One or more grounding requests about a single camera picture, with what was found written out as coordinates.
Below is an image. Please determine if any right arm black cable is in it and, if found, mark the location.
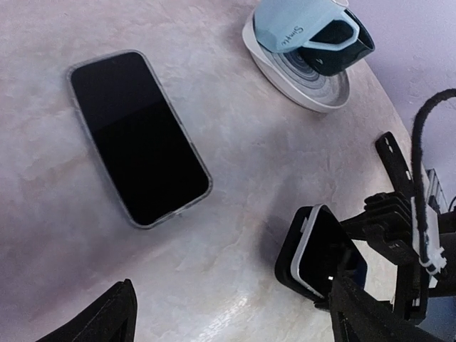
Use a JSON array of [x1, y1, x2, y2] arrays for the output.
[[409, 88, 456, 229]]

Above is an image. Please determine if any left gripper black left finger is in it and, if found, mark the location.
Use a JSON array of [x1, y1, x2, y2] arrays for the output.
[[40, 279, 138, 341]]

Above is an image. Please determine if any aluminium front rail frame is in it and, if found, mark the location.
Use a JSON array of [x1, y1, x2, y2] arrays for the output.
[[426, 169, 448, 214]]

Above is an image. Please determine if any clear transparent phone case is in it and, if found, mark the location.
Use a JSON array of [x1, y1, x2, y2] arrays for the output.
[[66, 48, 214, 231]]

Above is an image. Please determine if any black smartphone white edge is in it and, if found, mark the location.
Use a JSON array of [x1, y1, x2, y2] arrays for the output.
[[70, 51, 209, 227]]

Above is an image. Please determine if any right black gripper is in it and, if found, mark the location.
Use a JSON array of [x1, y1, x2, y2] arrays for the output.
[[341, 192, 455, 324]]

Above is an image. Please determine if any white saucer plate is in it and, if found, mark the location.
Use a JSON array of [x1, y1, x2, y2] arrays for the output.
[[242, 14, 350, 113]]

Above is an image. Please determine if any white blue mug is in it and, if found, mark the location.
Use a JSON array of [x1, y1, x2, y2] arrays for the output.
[[253, 0, 360, 53]]

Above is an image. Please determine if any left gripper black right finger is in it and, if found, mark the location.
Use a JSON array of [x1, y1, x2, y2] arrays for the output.
[[328, 276, 440, 342]]

